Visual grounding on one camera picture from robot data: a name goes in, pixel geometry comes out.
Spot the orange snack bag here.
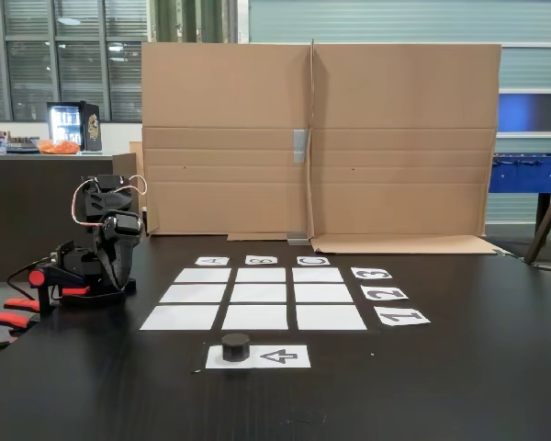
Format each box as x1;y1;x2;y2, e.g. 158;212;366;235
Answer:
39;140;82;155

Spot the white red servo cable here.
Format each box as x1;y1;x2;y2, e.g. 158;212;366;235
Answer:
72;175;148;227

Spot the black octagonal token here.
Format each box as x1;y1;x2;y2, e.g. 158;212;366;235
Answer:
221;333;252;363

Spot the black mini fridge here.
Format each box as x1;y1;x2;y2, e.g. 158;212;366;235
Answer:
46;100;105;153

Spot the black clamp with red grips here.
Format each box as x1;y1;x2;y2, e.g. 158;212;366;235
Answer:
0;297;42;354
27;262;93;318

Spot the black power cable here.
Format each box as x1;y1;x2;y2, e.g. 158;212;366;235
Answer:
6;256;56;300

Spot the paper label number 1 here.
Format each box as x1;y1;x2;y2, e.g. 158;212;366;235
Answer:
374;308;432;328

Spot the white paper grid square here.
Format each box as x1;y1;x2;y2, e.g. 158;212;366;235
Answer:
229;283;287;304
235;267;287;283
140;304;220;332
174;267;231;283
221;304;289;332
293;283;354;304
159;283;227;304
296;304;367;332
292;267;345;283

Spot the blue foosball table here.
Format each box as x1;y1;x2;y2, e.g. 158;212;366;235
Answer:
488;153;551;236

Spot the brown cardboard screen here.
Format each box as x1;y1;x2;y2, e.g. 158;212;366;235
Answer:
129;40;314;243
309;39;507;256

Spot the white arrow paper sheet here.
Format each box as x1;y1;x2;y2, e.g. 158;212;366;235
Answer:
205;345;312;369

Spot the brown wooden leg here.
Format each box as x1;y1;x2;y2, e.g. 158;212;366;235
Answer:
523;176;551;266

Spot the paper label number 2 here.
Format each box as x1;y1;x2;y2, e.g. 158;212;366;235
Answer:
360;285;410;302

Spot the dark brown counter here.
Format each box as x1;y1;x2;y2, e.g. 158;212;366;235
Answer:
0;153;138;284

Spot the paper label number 3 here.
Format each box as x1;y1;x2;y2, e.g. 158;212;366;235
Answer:
351;266;393;280

